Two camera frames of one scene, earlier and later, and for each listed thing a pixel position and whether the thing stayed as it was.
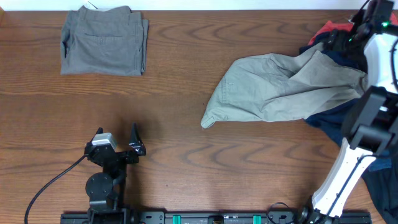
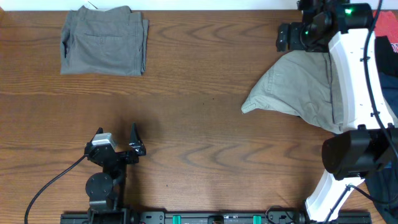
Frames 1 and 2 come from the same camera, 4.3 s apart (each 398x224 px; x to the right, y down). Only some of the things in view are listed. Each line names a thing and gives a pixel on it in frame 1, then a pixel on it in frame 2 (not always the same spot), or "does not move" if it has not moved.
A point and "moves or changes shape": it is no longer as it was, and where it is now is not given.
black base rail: (219, 217) does not move
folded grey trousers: (108, 42) does not move
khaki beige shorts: (268, 86) moves or changes shape
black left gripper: (135, 142) does not move
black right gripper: (336, 40) -> (296, 43)
